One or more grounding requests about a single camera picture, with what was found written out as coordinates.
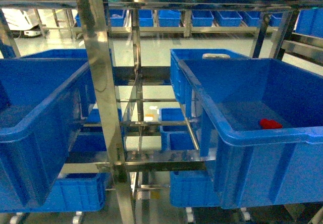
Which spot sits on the red one-stud toy block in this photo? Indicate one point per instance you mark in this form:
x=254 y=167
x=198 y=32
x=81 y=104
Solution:
x=267 y=124

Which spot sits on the small blue bin centre floor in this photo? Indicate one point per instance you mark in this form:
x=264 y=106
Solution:
x=174 y=137

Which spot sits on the white grey object in bin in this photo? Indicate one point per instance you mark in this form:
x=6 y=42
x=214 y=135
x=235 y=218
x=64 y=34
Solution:
x=212 y=56

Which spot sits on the lower blue bin right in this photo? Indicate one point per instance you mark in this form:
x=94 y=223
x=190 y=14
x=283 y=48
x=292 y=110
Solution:
x=192 y=189

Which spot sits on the large blue bin right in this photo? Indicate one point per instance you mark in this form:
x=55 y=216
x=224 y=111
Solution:
x=250 y=166

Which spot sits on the large blue bin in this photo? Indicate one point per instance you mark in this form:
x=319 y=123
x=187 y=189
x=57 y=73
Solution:
x=250 y=166
x=44 y=103

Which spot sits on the large blue bin left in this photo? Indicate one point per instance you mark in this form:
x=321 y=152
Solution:
x=44 y=103

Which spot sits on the lower blue bin left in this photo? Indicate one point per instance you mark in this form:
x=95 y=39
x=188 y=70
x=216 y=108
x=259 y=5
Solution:
x=74 y=192

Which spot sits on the stainless steel rack frame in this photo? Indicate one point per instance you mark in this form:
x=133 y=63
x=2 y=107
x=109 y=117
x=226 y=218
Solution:
x=121 y=133

